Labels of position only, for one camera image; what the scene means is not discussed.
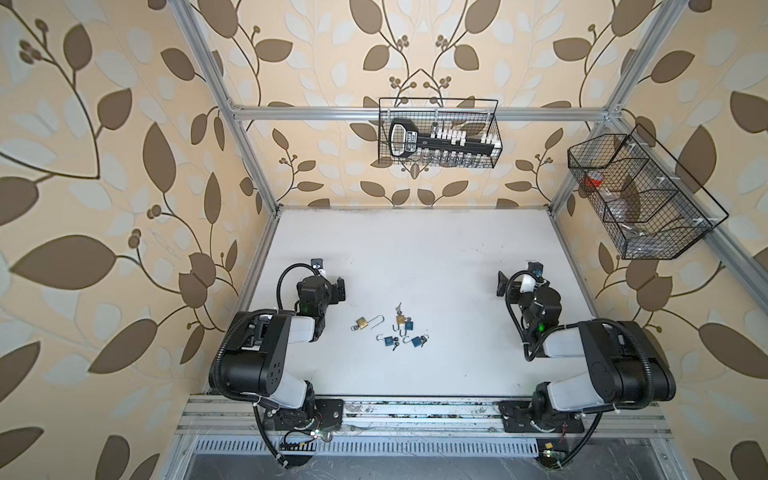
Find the brass padlock with keys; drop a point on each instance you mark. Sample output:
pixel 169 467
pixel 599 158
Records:
pixel 400 319

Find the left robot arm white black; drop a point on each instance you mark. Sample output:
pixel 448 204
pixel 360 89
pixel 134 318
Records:
pixel 250 364

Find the red capped clear bottle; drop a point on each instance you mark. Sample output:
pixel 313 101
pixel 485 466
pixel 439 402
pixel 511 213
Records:
pixel 593 181

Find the long-shackle brass padlock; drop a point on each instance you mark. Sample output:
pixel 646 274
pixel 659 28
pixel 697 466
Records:
pixel 363 323

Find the side wire basket black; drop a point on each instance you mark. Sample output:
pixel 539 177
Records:
pixel 652 206

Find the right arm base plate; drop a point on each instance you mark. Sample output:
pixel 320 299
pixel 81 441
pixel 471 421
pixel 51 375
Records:
pixel 528 417

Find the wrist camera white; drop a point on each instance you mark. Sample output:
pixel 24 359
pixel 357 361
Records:
pixel 532 277
pixel 318 265

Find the black tool with white bits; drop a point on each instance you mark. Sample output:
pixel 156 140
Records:
pixel 405 139

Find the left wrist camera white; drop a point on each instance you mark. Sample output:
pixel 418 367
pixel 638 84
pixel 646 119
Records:
pixel 318 265

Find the back wire basket black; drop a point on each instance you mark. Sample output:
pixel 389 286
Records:
pixel 475 116

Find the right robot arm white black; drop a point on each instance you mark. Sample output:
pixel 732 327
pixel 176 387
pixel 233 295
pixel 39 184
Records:
pixel 624 370

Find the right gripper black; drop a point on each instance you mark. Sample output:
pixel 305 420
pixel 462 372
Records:
pixel 504 283

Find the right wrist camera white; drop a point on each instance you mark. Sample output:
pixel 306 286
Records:
pixel 532 277

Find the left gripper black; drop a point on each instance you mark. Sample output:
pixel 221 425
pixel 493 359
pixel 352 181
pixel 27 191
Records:
pixel 335 289

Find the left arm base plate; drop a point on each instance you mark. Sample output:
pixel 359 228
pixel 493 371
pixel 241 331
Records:
pixel 318 414

